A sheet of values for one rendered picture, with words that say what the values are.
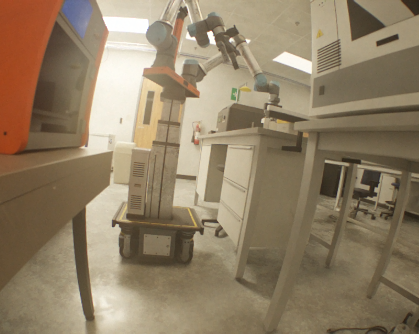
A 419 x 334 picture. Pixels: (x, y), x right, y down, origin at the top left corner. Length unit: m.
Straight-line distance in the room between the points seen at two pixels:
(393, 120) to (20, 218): 0.66
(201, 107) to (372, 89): 4.54
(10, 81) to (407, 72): 0.78
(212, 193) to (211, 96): 3.11
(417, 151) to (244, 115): 1.65
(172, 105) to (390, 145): 1.18
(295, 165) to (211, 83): 3.98
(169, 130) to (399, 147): 1.18
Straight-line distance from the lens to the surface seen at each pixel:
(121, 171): 3.67
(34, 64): 0.43
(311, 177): 0.78
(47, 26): 0.45
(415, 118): 0.52
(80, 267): 0.87
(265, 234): 1.41
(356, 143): 0.66
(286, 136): 1.20
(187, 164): 4.88
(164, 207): 1.40
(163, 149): 1.34
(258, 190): 1.19
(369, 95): 0.61
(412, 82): 0.55
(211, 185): 2.33
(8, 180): 0.26
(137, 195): 1.33
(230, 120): 1.94
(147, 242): 1.34
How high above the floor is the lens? 0.76
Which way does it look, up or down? 5 degrees down
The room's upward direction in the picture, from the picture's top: 8 degrees clockwise
